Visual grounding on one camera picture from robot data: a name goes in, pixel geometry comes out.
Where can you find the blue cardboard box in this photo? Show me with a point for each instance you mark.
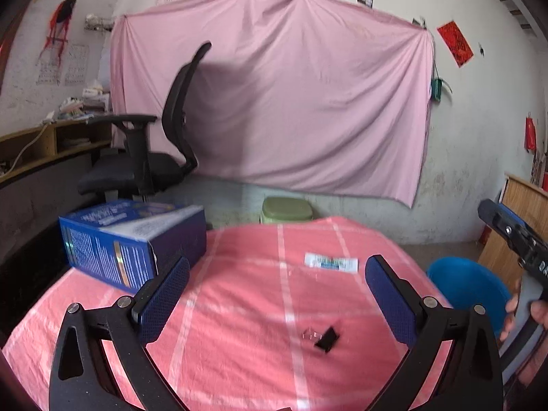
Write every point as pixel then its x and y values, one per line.
pixel 107 248

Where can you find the green hanging basket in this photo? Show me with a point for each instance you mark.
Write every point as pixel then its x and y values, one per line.
pixel 436 88

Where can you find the wall calendar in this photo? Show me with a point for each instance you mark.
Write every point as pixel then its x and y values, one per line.
pixel 77 64

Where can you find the wooden desk shelf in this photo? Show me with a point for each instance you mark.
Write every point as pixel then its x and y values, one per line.
pixel 55 159

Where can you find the wooden cabinet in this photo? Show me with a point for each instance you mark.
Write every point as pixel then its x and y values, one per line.
pixel 494 252

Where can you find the pink wall sheet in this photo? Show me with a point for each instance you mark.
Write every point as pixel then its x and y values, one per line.
pixel 299 94

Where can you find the blue plastic bucket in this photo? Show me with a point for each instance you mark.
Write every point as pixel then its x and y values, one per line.
pixel 462 278

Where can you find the black wall hook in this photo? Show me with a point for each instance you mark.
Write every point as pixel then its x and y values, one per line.
pixel 481 49

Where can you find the red paper poster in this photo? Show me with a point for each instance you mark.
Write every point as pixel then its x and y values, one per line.
pixel 456 43

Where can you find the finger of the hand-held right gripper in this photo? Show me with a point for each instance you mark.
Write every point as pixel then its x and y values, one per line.
pixel 496 218
pixel 516 216

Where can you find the pile of books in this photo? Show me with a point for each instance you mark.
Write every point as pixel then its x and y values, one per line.
pixel 85 102

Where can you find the pink checked tablecloth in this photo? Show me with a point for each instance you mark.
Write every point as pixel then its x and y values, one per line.
pixel 257 308

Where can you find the green plastic stool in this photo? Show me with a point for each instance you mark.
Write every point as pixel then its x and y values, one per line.
pixel 287 209

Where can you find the white green printed wrapper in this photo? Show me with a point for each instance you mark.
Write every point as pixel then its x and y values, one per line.
pixel 329 262

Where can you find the red hanging ornament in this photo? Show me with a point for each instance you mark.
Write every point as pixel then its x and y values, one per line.
pixel 60 13

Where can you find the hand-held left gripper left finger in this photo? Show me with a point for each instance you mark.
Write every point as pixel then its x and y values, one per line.
pixel 165 299

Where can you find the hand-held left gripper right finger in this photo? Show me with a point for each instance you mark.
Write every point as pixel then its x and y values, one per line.
pixel 389 299

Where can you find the black office chair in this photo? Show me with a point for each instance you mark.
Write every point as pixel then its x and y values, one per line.
pixel 175 107

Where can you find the red hanging bag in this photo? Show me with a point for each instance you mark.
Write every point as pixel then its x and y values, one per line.
pixel 531 132

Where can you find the black binder clip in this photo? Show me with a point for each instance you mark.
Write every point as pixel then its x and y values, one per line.
pixel 327 340

